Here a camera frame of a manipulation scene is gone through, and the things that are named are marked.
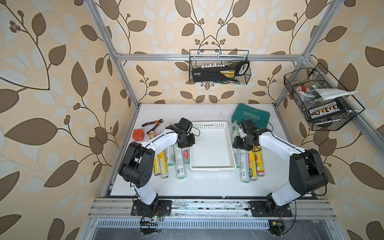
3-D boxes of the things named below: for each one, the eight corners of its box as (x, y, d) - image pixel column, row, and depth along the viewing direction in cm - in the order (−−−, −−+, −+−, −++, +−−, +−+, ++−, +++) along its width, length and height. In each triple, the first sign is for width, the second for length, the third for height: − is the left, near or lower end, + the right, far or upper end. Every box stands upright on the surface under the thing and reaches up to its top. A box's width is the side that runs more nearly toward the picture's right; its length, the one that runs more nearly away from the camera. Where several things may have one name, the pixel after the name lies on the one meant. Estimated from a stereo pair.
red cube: (134, 142, 102) (131, 137, 97) (136, 134, 106) (133, 129, 101) (143, 142, 102) (140, 137, 97) (145, 134, 106) (142, 129, 101)
